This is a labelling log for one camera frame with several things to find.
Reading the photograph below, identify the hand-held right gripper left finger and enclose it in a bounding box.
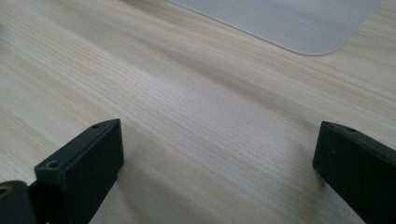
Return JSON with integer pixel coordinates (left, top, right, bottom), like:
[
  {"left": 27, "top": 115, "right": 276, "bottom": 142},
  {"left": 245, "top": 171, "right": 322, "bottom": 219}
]
[{"left": 29, "top": 118, "right": 125, "bottom": 224}]

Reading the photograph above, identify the translucent white mat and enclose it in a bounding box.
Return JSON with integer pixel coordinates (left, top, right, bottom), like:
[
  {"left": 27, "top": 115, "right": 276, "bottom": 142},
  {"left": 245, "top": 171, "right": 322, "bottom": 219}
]
[{"left": 166, "top": 0, "right": 383, "bottom": 57}]

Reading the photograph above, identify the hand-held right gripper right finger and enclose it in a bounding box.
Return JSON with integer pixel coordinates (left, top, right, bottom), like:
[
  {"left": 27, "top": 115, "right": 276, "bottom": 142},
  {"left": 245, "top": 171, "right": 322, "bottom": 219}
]
[{"left": 312, "top": 120, "right": 396, "bottom": 224}]

